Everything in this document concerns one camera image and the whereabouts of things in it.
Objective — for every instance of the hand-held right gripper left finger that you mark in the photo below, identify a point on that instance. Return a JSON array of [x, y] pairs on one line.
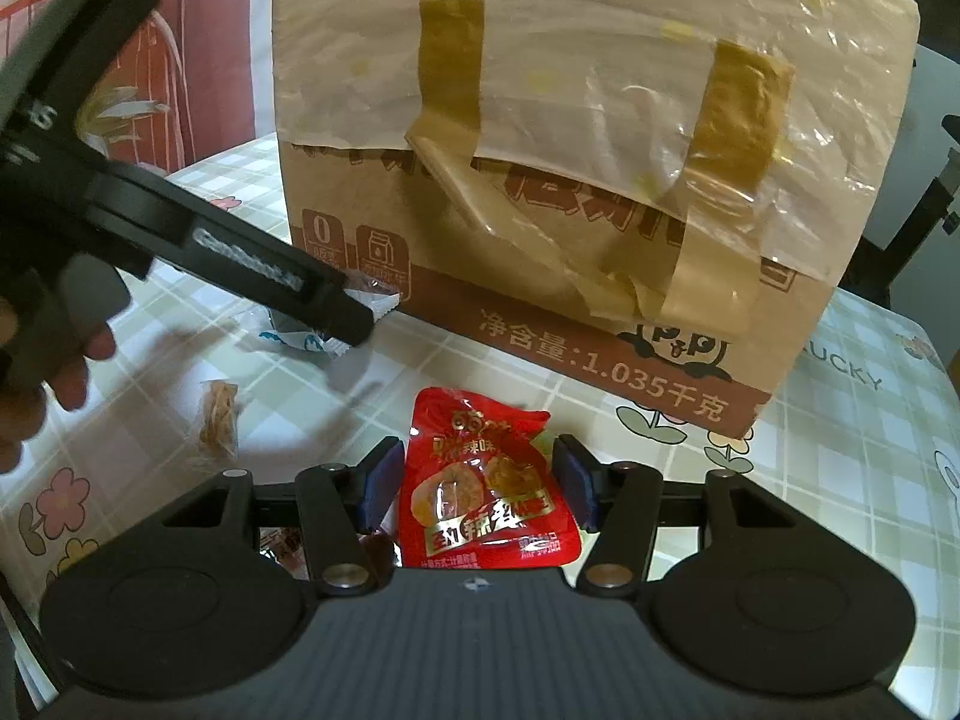
[[379, 484]]

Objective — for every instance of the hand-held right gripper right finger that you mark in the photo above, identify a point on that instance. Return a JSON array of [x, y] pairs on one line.
[[576, 484]]

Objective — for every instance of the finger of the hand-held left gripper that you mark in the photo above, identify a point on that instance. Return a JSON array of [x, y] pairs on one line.
[[341, 311]]

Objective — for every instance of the white snack packet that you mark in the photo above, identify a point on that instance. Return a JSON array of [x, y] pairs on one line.
[[371, 300]]

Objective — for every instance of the red snack packet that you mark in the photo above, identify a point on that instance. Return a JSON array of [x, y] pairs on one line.
[[480, 495]]

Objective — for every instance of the taped brown cardboard box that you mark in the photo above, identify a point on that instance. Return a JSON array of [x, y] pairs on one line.
[[562, 127]]

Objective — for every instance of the person's left hand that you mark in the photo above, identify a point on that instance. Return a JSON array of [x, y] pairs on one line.
[[67, 386]]

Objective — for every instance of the small brown snack packet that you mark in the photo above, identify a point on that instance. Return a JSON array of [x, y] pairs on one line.
[[219, 420]]

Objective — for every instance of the red printed backdrop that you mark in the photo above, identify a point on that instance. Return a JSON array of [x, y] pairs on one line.
[[210, 52]]

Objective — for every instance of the black metal stand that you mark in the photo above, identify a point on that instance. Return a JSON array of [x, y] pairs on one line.
[[911, 240]]

